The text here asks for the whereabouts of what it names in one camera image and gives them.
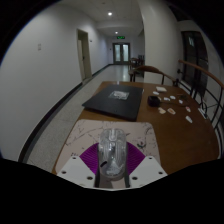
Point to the wooden armchair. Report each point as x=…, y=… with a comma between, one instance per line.
x=150, y=69

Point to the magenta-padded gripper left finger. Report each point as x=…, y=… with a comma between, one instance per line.
x=76, y=170

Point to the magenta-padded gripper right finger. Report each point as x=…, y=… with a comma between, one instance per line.
x=148, y=170

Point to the small white box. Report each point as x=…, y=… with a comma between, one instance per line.
x=161, y=89

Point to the pale side door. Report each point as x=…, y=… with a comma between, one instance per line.
x=84, y=55

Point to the green exit sign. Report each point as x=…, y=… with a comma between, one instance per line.
x=120, y=37

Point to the beige sticker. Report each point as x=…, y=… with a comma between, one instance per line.
x=171, y=111
x=162, y=110

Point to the small white sticker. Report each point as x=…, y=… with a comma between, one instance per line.
x=155, y=93
x=172, y=97
x=180, y=101
x=165, y=99

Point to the white printed sticker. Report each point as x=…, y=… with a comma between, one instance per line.
x=189, y=119

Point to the glazed double door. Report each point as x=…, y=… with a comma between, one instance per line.
x=121, y=53

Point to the small black box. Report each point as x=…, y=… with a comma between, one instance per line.
x=153, y=101

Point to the white wall switch plate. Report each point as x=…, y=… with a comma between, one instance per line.
x=39, y=46

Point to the closed dark laptop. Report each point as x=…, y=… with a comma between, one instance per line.
x=113, y=103

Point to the red and white sticker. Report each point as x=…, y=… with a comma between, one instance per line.
x=188, y=109

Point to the dark window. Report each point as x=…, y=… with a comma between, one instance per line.
x=195, y=60

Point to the black railing with wooden handrail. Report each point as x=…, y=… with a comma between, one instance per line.
x=200, y=68

